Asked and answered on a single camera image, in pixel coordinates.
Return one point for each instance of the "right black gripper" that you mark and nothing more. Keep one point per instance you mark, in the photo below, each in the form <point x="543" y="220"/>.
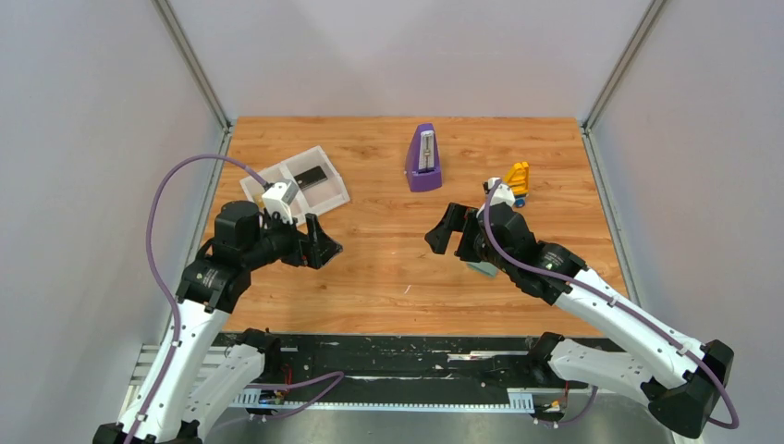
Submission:
<point x="458" y="218"/>

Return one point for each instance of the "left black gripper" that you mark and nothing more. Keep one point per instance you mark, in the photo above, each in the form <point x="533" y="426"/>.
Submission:
<point x="301" y="249"/>

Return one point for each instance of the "green card holder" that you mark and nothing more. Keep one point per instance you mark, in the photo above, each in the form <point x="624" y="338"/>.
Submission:
<point x="484" y="268"/>

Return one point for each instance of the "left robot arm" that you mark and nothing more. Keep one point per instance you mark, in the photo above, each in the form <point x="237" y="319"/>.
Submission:
<point x="171" y="406"/>

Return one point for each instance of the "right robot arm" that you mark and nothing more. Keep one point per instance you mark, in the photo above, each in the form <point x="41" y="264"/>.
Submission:
<point x="678" y="378"/>

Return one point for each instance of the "black card in tray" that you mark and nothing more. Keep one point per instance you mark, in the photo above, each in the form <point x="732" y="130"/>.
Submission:
<point x="310" y="177"/>

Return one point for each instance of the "white two-compartment tray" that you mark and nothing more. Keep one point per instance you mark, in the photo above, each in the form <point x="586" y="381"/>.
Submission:
<point x="318" y="199"/>

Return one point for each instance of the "purple metronome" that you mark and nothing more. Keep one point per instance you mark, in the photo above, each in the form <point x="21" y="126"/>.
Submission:
<point x="422" y="167"/>

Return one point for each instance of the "yellow toy car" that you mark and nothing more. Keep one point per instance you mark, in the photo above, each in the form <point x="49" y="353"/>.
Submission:
<point x="518" y="180"/>

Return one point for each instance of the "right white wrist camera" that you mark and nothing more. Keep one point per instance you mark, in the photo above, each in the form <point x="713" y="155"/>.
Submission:
<point x="496" y="191"/>

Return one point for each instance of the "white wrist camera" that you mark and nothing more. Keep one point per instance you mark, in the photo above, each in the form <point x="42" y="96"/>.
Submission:
<point x="277" y="199"/>
<point x="496" y="191"/>

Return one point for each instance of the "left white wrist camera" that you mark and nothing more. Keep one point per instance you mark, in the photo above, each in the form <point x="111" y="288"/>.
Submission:
<point x="277" y="199"/>

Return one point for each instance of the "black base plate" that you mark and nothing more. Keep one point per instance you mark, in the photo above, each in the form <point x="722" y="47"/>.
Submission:
<point x="325" y="360"/>

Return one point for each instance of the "aluminium slotted rail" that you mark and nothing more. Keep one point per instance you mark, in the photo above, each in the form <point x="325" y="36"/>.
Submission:
<point x="359" y="394"/>

